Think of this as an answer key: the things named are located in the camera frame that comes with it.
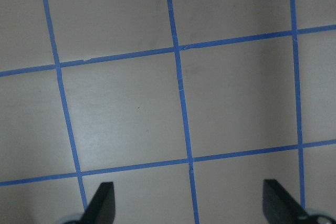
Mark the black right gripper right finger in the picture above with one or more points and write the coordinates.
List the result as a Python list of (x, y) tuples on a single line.
[(279, 207)]

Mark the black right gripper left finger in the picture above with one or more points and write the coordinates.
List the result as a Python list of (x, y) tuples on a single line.
[(101, 208)]

